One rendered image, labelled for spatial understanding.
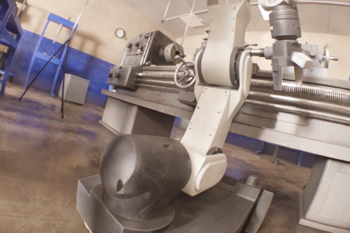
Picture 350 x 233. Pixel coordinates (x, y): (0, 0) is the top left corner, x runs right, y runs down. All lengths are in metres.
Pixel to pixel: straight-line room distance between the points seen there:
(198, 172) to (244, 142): 4.08
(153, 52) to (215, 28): 1.45
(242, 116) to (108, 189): 0.94
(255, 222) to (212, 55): 0.63
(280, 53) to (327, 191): 0.82
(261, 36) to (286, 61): 4.84
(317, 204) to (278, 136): 0.48
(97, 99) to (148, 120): 3.54
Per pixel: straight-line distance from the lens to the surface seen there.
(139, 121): 1.76
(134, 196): 0.33
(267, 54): 1.42
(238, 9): 0.62
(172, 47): 1.92
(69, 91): 3.56
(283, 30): 0.46
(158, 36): 2.07
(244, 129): 0.92
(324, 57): 1.42
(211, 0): 0.72
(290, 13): 0.47
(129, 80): 1.85
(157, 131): 1.96
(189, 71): 1.15
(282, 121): 1.06
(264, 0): 0.52
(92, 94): 5.15
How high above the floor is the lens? 0.42
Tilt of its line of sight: 4 degrees up
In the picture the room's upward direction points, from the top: 16 degrees clockwise
